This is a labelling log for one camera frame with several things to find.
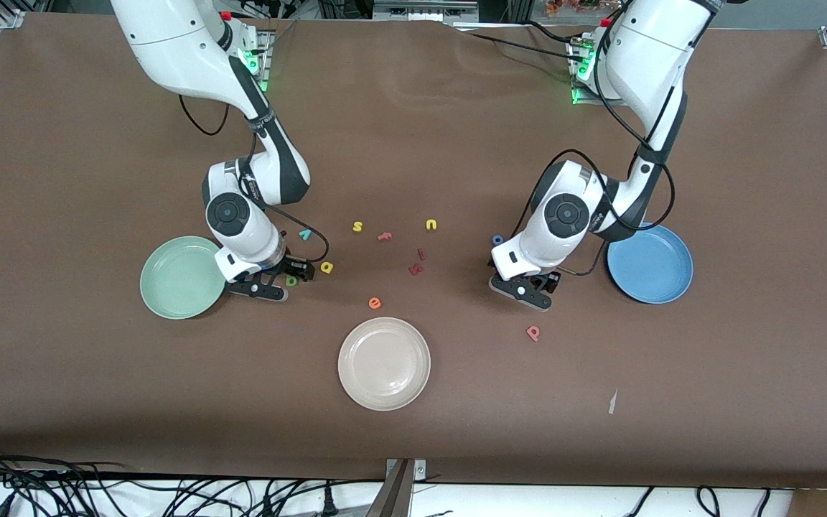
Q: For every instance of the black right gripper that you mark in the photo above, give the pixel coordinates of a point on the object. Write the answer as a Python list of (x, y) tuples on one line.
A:
[(291, 268)]

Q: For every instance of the orange flower decoration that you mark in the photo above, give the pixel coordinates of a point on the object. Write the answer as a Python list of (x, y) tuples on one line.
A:
[(571, 6)]

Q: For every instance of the dark red letter k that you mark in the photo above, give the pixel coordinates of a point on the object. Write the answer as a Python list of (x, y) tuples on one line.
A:
[(416, 270)]

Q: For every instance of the small grey paper scrap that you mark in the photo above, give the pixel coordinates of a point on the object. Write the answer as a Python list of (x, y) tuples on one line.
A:
[(612, 403)]

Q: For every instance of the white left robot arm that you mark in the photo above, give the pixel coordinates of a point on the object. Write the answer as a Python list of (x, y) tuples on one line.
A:
[(654, 57)]

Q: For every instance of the beige plate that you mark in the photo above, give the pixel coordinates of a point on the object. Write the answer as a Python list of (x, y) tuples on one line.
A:
[(383, 363)]

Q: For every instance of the green plate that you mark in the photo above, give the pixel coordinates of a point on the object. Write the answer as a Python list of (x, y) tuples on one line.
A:
[(180, 280)]

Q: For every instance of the brown table cover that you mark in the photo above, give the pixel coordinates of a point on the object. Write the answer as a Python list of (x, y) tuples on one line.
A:
[(413, 143)]

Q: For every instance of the yellow letter a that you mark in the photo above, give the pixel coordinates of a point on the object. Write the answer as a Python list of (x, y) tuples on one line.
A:
[(331, 270)]

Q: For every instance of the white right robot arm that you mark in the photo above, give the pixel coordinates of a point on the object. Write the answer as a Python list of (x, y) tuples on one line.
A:
[(169, 43)]

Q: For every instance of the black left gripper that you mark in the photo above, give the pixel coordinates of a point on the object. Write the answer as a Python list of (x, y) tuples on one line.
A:
[(549, 280)]

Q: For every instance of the blue plate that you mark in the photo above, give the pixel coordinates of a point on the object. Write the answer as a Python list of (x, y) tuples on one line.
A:
[(654, 269)]

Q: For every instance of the pink letter p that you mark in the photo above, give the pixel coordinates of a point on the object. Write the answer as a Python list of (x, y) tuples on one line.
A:
[(533, 337)]

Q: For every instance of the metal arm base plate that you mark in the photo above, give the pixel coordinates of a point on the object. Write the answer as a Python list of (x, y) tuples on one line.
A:
[(577, 97), (266, 64)]

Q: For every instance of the grey box behind table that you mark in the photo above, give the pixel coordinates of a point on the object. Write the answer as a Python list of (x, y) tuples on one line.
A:
[(424, 8)]

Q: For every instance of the metal corner bracket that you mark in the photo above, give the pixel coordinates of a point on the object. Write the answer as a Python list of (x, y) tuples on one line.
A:
[(11, 19)]

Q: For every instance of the metal table bracket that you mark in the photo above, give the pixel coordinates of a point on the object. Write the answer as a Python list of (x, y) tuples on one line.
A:
[(419, 468)]

